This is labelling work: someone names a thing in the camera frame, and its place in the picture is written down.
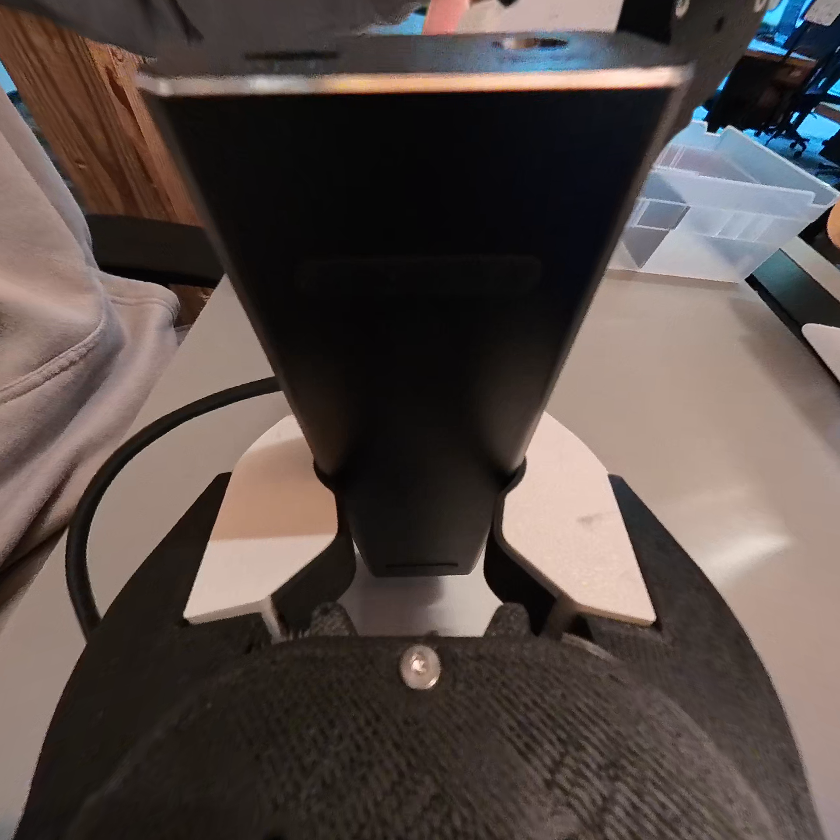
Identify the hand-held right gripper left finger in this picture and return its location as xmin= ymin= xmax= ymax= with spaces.
xmin=182 ymin=417 xmax=361 ymax=643

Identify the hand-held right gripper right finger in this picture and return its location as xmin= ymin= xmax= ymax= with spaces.
xmin=481 ymin=412 xmax=658 ymax=641

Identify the black USB cable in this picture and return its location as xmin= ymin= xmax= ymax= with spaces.
xmin=66 ymin=377 xmax=283 ymax=641

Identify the person's left forearm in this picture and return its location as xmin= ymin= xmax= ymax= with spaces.
xmin=0 ymin=0 xmax=427 ymax=63

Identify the light grey desk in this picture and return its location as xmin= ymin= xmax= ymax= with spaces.
xmin=0 ymin=259 xmax=840 ymax=840

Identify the person's left hand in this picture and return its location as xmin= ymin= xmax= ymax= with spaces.
xmin=423 ymin=0 xmax=473 ymax=35

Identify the black swivel office chair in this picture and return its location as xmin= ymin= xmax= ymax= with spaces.
xmin=764 ymin=13 xmax=831 ymax=155

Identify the clear plastic storage bin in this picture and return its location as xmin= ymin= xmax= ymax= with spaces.
xmin=607 ymin=121 xmax=840 ymax=284

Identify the person's grey sweatshirt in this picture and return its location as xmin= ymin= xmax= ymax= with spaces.
xmin=0 ymin=85 xmax=181 ymax=572

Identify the black chair armrest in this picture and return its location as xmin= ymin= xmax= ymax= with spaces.
xmin=85 ymin=213 xmax=227 ymax=290

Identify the white rounded panel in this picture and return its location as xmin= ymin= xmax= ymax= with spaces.
xmin=802 ymin=322 xmax=840 ymax=383

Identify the black rail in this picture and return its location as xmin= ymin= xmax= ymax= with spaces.
xmin=747 ymin=248 xmax=840 ymax=345

